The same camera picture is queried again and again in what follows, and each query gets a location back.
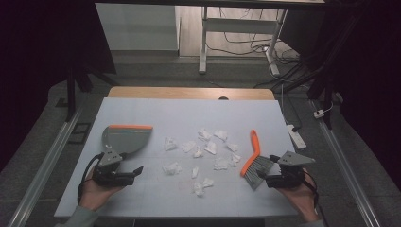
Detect black metal stand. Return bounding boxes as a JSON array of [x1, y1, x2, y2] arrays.
[[273, 18, 363, 131]]

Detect black rectangular floor frame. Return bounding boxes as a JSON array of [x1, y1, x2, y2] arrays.
[[68, 122, 93, 146]]

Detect dark curtain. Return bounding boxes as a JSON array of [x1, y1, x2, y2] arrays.
[[324, 0, 401, 185], [0, 0, 117, 173]]

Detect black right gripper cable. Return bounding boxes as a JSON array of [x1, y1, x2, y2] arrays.
[[302, 170, 320, 218]]

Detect orange brush with grey bristles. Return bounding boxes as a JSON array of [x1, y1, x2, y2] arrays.
[[239, 129, 276, 192]]

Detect pale grey table mat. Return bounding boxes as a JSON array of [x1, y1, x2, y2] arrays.
[[54, 96, 308, 220]]

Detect grey dustpan with orange edge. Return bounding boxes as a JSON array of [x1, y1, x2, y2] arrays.
[[101, 124, 154, 159]]

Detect white power strip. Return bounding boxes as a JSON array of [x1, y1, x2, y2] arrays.
[[286, 123, 307, 150]]

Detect tangle of black floor cables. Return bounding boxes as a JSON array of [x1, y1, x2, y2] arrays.
[[206, 8, 305, 93]]

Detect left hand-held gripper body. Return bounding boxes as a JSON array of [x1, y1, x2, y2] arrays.
[[91, 145, 135, 188]]

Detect pile of white paper scraps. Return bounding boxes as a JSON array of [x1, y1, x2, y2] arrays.
[[162, 127, 242, 199]]

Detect white panel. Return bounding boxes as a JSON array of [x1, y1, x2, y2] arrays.
[[95, 3, 182, 52]]

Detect person's right hand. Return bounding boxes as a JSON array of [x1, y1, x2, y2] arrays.
[[277, 168, 320, 223]]

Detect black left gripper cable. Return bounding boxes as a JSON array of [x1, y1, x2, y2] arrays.
[[77, 152, 106, 204]]

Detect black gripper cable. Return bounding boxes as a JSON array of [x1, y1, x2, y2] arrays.
[[302, 170, 320, 218], [77, 152, 106, 204]]

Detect person's left hand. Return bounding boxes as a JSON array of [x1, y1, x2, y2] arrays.
[[78, 171, 126, 212]]

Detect white desk frame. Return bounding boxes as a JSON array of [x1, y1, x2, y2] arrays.
[[198, 6, 288, 77]]

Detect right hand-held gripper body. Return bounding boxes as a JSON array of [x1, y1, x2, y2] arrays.
[[265, 150, 316, 189]]

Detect aluminium rail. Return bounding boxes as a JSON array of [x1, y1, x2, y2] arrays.
[[310, 99, 382, 227], [8, 107, 85, 227]]

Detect black tripod stand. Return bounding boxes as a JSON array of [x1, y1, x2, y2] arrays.
[[55, 61, 121, 124]]

